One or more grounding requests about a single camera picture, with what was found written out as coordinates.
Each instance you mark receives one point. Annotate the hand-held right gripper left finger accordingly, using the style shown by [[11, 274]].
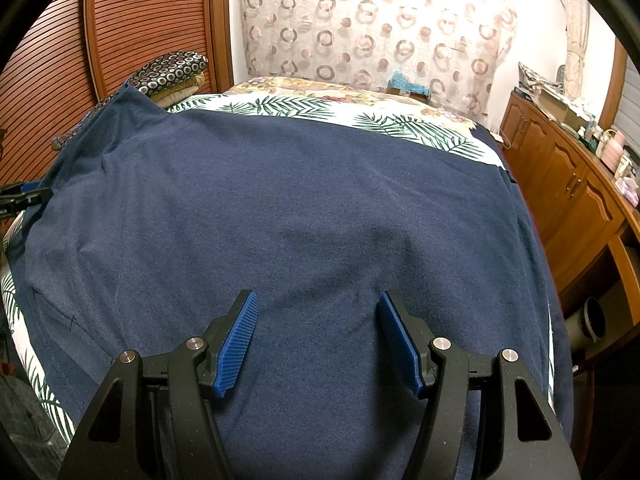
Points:
[[235, 345]]

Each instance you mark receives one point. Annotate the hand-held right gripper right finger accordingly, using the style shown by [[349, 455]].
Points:
[[400, 345]]

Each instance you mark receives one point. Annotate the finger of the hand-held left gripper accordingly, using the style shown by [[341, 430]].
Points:
[[30, 195]]

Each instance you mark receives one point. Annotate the navy blue t-shirt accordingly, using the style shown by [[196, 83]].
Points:
[[300, 210]]

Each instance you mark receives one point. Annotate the wooden louvered wardrobe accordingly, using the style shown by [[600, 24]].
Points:
[[60, 60]]

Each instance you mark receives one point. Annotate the cream pillow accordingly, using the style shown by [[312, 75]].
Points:
[[177, 96]]

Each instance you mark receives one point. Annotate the grey pipe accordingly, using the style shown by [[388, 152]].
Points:
[[587, 325]]

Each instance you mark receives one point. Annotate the dark circle pattern pillow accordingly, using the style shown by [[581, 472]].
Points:
[[170, 67]]

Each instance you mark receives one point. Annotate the leaf print bedsheet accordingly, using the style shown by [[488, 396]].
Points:
[[410, 127]]

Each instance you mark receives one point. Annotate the grey cloth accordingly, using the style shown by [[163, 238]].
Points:
[[25, 420]]

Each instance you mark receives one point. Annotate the wooden cabinet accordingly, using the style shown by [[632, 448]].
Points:
[[565, 185]]

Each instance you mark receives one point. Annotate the blue tissue box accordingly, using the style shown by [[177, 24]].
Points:
[[409, 85]]

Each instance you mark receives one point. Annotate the floral blanket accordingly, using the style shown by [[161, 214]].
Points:
[[325, 92]]

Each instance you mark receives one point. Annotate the pink container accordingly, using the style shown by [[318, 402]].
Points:
[[612, 150]]

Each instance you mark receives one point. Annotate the cardboard box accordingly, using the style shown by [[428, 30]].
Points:
[[555, 100]]

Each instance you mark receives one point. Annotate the circle print sheer curtain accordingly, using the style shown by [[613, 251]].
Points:
[[375, 25]]

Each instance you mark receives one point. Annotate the beige side curtain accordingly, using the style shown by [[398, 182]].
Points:
[[577, 40]]

